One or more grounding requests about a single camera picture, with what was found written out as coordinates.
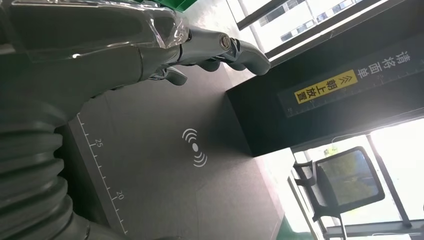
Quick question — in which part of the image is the green plastic basket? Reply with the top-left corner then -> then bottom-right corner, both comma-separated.
145,0 -> 198,13

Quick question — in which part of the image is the black weighing device with column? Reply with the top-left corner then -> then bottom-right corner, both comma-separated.
54,33 -> 424,240

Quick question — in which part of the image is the yellow label sticker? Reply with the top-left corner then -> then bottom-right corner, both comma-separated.
293,69 -> 359,106

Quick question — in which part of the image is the black office chair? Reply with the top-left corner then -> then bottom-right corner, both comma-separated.
292,146 -> 387,240

